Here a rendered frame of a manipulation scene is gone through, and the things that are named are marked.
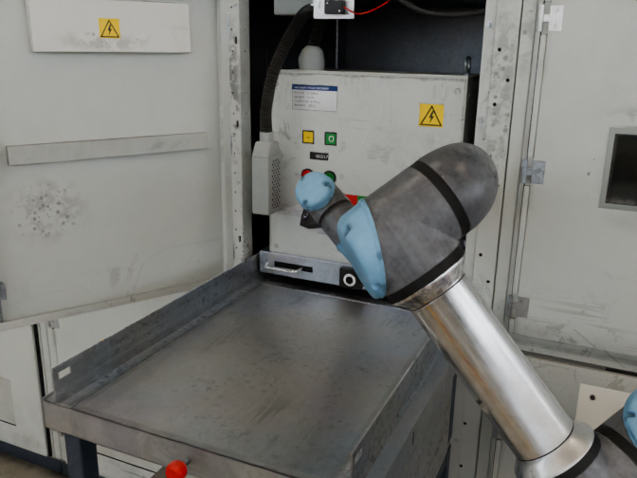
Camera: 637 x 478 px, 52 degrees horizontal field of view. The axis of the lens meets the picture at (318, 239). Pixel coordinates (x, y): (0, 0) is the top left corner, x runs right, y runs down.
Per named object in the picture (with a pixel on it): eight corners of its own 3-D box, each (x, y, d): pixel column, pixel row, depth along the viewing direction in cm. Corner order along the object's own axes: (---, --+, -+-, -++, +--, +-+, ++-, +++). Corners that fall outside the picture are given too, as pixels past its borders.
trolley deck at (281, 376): (371, 535, 92) (373, 499, 90) (45, 427, 117) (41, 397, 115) (470, 344, 151) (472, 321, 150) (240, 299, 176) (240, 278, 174)
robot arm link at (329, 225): (398, 224, 118) (362, 182, 123) (348, 260, 117) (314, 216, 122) (400, 240, 126) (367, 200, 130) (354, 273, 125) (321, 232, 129)
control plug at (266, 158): (268, 216, 158) (268, 143, 152) (251, 213, 159) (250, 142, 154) (283, 209, 164) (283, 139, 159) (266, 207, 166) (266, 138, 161)
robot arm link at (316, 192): (308, 218, 121) (283, 187, 124) (327, 233, 131) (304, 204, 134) (340, 191, 120) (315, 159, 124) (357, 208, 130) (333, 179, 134)
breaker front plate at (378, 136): (448, 286, 154) (464, 79, 140) (268, 257, 173) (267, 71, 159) (450, 284, 155) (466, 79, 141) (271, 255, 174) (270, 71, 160)
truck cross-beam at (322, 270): (459, 306, 154) (461, 283, 152) (259, 271, 175) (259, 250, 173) (464, 299, 158) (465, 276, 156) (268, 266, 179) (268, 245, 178)
